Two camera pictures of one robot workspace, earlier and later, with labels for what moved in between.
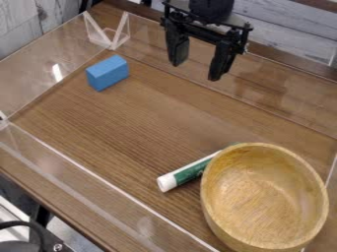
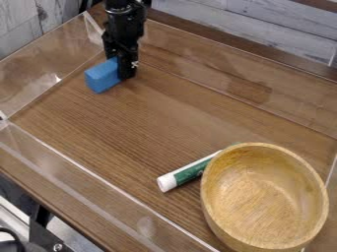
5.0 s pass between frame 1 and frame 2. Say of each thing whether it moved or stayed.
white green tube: stayed
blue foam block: stayed
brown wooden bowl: stayed
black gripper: moved
